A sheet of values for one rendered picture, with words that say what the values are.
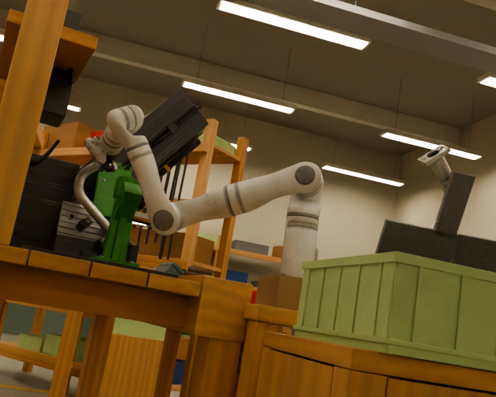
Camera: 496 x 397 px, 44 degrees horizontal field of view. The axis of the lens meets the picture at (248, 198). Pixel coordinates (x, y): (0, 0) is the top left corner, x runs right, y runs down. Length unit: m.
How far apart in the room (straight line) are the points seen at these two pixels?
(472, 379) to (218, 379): 0.67
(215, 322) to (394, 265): 0.63
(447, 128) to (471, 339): 9.92
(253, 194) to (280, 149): 10.16
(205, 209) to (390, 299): 0.85
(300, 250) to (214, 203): 0.28
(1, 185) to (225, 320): 0.62
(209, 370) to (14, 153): 0.70
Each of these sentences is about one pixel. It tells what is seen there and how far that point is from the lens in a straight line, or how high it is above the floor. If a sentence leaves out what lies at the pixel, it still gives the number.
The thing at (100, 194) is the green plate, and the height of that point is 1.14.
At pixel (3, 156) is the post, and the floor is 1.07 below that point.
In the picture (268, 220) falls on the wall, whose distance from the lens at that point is 11.57.
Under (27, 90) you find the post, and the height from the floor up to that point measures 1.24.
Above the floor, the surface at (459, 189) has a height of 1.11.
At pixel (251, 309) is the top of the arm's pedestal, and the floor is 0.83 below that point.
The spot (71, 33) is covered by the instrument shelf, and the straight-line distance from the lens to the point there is 1.91.
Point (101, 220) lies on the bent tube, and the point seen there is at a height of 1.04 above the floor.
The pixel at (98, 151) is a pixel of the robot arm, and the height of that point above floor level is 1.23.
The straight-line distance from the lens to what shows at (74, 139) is 6.06.
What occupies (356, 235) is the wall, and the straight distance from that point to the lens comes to 12.17.
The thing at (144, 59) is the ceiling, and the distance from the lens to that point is 9.63.
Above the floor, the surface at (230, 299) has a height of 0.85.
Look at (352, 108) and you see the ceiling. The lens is 10.28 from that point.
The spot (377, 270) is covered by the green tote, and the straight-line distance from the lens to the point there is 1.13.
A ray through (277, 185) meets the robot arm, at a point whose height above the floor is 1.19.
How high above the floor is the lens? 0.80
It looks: 11 degrees up
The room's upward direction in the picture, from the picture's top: 10 degrees clockwise
